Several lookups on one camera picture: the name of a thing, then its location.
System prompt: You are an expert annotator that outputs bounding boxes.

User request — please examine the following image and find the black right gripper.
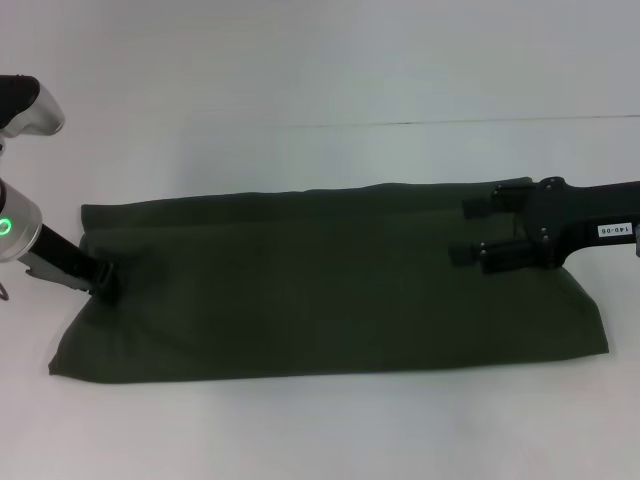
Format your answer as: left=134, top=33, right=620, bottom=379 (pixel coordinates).
left=447, top=175, right=640, bottom=276

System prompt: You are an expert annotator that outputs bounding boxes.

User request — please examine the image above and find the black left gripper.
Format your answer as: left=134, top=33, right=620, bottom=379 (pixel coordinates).
left=19, top=222, right=124, bottom=305

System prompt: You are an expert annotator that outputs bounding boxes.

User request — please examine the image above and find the dark green shirt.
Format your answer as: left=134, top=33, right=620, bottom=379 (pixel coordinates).
left=46, top=175, right=611, bottom=378

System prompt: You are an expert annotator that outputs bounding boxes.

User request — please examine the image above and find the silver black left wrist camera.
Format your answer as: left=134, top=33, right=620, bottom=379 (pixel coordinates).
left=0, top=74, right=67, bottom=140

